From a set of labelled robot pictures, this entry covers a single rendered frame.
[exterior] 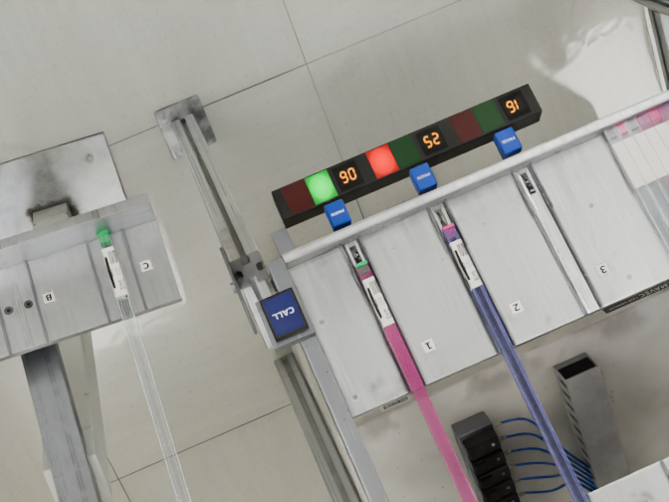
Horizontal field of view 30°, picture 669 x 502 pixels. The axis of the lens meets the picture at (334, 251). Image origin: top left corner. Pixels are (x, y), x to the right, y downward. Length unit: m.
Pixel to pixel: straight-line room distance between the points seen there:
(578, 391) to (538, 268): 0.31
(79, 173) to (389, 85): 0.55
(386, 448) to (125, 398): 0.73
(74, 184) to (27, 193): 0.08
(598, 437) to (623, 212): 0.40
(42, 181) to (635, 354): 1.00
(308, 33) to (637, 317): 0.75
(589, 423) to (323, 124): 0.74
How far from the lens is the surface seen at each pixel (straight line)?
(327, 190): 1.49
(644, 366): 1.81
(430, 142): 1.51
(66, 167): 2.13
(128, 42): 2.09
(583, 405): 1.74
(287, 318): 1.39
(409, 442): 1.72
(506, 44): 2.24
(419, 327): 1.43
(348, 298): 1.44
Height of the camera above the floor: 2.03
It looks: 64 degrees down
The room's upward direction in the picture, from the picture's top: 148 degrees clockwise
